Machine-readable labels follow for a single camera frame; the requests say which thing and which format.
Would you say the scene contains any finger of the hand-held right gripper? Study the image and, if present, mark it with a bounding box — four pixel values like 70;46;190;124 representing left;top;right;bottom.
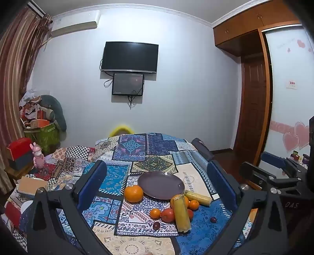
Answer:
260;151;308;178
239;161;314;221

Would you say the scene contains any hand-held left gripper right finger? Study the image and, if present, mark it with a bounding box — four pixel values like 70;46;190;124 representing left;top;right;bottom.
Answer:
206;160;289;255

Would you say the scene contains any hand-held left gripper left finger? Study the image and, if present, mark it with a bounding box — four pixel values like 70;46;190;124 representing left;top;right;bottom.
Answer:
26;160;108;255

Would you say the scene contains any medium orange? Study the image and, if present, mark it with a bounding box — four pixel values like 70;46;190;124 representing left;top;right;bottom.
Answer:
171;195;190;209

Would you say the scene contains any large orange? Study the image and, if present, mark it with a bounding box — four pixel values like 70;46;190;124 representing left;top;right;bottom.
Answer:
124;185;144;203

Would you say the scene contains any dark purple round plate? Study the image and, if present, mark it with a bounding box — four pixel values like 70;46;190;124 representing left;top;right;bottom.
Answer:
137;171;185;200

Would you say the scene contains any checkered patchwork quilt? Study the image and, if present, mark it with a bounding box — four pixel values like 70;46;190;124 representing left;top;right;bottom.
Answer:
5;146;97;246

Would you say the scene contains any brown wooden door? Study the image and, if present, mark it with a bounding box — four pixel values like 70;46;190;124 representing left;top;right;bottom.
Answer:
233;55;270;157

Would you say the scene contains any pink rabbit toy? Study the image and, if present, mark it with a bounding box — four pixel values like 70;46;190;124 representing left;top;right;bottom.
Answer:
30;143;46;169

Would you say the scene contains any beige flat box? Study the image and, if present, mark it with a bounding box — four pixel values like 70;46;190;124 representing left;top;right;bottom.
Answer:
16;177;48;197

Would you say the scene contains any blue patchwork patterned blanket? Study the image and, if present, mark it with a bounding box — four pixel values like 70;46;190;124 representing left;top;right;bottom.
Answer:
56;132;258;255

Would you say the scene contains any green patterned box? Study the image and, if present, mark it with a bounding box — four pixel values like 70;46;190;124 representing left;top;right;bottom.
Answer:
24;122;60;154

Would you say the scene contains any grey long pillow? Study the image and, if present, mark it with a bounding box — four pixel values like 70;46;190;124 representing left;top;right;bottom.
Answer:
40;94;67;131

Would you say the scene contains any red box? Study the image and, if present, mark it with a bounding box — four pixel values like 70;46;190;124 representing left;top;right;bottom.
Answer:
7;137;33;160

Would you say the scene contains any white heart-decorated sliding door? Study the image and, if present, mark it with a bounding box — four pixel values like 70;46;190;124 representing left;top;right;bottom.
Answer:
265;25;314;167

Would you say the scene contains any pile of bags and boxes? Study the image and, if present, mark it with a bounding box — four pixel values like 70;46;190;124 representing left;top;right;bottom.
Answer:
19;89;53;128

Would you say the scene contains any wooden overhead cabinet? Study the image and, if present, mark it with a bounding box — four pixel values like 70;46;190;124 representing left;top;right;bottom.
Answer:
213;10;305;57

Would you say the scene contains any striped brown curtain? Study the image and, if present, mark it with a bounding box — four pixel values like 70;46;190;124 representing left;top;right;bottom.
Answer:
0;5;53;172

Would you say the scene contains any white air conditioner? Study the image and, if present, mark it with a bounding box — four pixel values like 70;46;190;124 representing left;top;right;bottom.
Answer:
50;10;101;37

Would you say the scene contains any small black wall monitor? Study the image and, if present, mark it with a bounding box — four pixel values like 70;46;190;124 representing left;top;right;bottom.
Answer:
112;73;144;97

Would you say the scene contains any black wall television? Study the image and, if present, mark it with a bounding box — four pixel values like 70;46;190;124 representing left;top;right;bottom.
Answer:
101;41;159;74

